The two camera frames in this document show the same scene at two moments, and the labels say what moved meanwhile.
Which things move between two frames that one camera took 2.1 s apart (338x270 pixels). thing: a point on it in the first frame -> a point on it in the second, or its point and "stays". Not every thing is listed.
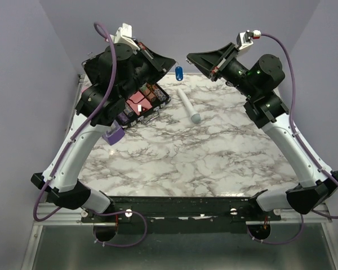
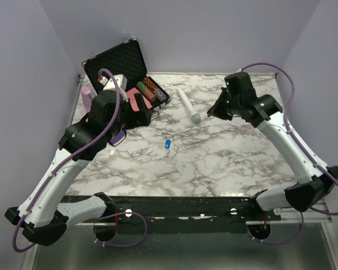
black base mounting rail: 181,214 stays
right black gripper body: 233,72 -> 223,108
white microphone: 195,117 stays
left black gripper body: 145,71 -> 129,118
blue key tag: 179,73 -> 167,144
